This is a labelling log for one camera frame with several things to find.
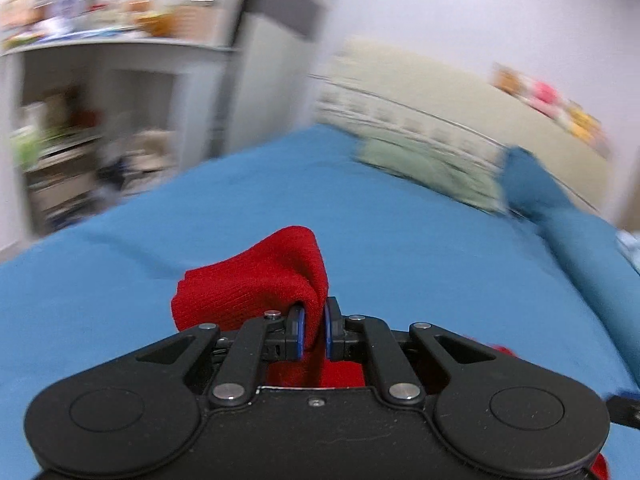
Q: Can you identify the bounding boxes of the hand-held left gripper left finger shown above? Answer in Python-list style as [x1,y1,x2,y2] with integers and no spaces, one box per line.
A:
[134,307,307,407]

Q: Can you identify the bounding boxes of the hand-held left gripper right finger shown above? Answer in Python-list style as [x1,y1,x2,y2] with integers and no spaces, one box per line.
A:
[324,297,497,405]

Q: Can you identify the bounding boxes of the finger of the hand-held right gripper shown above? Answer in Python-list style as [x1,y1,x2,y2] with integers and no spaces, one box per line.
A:
[606,394,640,429]

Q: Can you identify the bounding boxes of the red knitted garment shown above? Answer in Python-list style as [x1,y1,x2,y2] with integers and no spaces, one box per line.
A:
[170,226,610,480]

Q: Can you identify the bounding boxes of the light blue cloth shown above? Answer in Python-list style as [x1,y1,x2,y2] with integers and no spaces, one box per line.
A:
[616,229,640,273]

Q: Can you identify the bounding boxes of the blue bolster pillow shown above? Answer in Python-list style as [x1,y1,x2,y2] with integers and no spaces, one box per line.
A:
[501,146,640,378]

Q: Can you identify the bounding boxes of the blue bed sheet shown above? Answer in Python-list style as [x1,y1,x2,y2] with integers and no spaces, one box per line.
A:
[0,124,640,480]

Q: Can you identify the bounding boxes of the green pillow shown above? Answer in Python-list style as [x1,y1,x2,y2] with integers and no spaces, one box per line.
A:
[354,137,507,217]

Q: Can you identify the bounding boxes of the white patterned pillow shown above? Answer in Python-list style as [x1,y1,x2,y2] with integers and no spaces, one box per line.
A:
[311,74,507,173]

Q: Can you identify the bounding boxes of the grey wardrobe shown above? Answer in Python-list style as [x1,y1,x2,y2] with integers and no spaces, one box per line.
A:
[209,0,327,158]

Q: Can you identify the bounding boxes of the beige headboard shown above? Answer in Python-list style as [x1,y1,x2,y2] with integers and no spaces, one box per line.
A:
[320,35,617,227]

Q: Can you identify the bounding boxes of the white shelf unit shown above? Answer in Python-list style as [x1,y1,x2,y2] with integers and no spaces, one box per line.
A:
[0,39,237,239]

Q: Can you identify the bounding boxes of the row of plush toys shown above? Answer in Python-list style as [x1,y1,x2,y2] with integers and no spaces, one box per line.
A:
[491,62,610,156]

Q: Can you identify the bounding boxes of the clutter on shelf unit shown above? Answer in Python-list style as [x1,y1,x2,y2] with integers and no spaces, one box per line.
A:
[0,0,228,55]

